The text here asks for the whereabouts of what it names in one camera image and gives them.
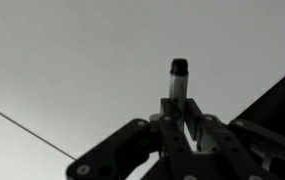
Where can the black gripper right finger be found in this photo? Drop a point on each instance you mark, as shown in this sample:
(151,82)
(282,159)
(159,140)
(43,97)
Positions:
(253,143)

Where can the black marker pen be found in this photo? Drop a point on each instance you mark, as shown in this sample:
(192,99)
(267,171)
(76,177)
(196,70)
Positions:
(178,89)

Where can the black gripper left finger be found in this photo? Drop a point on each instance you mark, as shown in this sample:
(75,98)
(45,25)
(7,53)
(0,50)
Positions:
(117,156)

